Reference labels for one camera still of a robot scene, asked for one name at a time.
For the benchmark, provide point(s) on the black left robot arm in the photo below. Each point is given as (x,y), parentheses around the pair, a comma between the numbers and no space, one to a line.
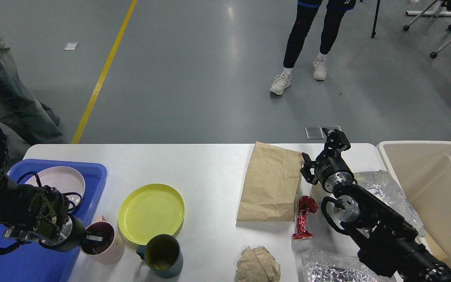
(38,214)

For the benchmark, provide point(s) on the floor outlet plate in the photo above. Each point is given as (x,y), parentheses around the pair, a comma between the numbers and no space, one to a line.
(318,132)

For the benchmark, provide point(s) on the clear plastic bag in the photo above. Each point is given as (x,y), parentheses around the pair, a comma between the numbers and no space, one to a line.
(383,186)

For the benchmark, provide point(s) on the person in black leggings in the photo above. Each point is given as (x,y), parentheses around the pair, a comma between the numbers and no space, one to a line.
(305,15)

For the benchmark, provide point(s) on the red foil wrapper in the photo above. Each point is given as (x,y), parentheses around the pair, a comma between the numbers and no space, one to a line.
(306,205)

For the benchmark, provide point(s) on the dark teal mug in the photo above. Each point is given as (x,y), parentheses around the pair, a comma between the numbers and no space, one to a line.
(163,255)

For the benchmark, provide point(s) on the beige plastic bin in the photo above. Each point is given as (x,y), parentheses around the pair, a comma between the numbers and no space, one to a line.
(423,170)

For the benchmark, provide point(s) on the pink plate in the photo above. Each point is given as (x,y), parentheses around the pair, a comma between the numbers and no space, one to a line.
(66,180)

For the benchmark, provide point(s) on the yellow plate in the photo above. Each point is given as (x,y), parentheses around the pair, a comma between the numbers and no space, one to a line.
(151,210)

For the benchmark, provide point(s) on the black tripod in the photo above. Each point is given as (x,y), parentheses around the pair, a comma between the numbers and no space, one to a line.
(376,13)

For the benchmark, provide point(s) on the pink mug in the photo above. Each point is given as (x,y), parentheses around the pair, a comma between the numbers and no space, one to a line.
(111,248)

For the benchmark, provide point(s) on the person in baggy jeans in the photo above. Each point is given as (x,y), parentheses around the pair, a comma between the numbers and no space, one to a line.
(31,119)

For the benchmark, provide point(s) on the flat brown paper bag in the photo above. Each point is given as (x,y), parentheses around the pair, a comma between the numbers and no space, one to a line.
(270,186)

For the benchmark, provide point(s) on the blue plastic tray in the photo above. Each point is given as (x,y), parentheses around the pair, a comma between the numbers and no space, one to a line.
(33,263)

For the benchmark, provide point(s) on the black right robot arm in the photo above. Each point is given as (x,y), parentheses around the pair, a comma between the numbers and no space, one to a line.
(385,239)

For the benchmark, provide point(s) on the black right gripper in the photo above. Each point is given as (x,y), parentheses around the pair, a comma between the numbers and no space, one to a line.
(330,169)

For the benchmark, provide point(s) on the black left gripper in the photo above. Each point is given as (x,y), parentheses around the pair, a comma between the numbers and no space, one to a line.
(72,234)

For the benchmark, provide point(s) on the crumpled brown paper ball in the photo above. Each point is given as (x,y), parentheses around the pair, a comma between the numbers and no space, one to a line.
(257,265)

